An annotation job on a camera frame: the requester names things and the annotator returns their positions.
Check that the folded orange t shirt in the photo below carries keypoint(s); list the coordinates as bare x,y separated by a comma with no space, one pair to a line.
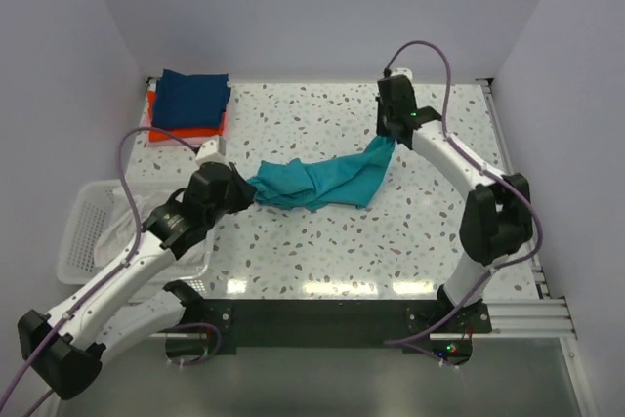
188,133

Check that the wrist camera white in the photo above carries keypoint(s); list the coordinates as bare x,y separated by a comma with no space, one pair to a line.
212,150
397,71

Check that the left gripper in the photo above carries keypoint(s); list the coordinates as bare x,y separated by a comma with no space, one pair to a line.
246,191

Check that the folded pink t shirt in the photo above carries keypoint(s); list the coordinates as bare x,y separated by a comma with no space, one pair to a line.
185,141

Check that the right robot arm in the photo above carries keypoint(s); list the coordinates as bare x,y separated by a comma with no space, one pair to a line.
495,223

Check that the white plastic basket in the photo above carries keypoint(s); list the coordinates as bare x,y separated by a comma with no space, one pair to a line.
89,217

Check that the teal t shirt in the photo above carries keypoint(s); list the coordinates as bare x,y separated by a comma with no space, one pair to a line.
350,180

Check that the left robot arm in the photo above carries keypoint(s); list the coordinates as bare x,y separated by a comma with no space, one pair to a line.
68,345

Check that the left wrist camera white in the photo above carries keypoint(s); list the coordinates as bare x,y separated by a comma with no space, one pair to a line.
212,150

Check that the white t shirt in basket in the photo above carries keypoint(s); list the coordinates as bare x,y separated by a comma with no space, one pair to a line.
121,229

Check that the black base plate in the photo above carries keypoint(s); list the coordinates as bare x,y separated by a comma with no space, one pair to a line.
211,327

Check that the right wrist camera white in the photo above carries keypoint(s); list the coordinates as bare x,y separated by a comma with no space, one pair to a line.
397,71

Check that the folded navy blue t shirt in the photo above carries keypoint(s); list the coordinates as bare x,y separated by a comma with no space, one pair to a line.
190,101

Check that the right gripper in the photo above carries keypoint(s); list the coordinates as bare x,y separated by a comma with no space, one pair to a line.
381,128

